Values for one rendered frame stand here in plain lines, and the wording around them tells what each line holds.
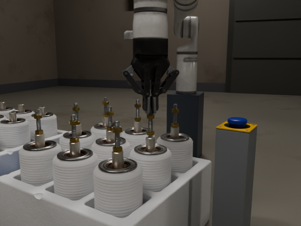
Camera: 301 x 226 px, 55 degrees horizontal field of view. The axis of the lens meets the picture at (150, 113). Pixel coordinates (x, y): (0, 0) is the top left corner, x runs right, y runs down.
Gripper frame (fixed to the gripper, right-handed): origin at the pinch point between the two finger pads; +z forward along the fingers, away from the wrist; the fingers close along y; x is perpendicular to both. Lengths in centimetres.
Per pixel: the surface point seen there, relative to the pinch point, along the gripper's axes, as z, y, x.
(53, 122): 13, -24, 46
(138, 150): 10.1, -3.1, -0.9
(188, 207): 24.6, 8.5, -2.8
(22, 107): 9, -35, 56
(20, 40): -31, -79, 373
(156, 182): 16.3, 0.1, -4.8
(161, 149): 10.2, 2.2, -1.0
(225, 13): -64, 176, 283
